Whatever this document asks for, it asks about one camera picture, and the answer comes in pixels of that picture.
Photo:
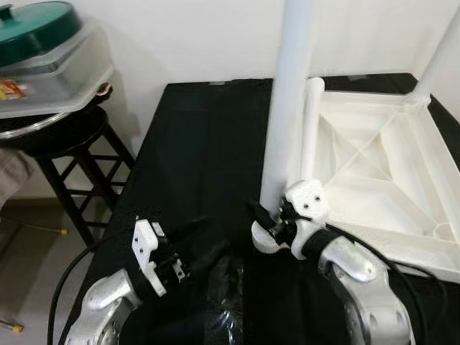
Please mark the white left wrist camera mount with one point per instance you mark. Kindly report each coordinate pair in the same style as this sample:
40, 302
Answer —
144, 248

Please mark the white plastic table top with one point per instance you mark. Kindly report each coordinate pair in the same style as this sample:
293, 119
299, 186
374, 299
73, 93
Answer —
388, 158

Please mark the green round lid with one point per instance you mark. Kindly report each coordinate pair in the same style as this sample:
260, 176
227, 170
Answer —
36, 32

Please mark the clear plastic storage box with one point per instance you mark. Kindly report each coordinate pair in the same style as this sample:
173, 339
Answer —
65, 79

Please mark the yellow tipped thin rod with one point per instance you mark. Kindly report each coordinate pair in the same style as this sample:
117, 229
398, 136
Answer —
16, 328
62, 231

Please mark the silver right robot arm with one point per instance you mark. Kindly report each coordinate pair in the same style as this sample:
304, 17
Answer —
359, 287

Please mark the black table cloth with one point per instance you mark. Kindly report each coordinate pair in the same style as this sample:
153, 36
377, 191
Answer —
201, 158

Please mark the clear tape strip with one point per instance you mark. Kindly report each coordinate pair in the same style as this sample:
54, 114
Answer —
223, 316

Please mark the black round stool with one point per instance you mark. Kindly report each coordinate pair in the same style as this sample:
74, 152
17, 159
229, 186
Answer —
68, 140

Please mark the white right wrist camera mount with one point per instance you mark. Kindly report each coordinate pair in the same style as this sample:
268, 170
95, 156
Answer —
305, 201

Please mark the beige tablecloth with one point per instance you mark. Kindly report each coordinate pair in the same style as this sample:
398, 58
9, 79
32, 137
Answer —
11, 176

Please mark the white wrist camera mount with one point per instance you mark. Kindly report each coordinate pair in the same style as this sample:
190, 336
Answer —
144, 248
305, 201

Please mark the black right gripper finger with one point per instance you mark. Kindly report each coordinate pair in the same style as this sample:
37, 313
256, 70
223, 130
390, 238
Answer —
260, 214

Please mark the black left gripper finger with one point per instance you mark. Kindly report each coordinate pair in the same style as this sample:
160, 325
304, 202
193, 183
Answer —
190, 226
208, 253

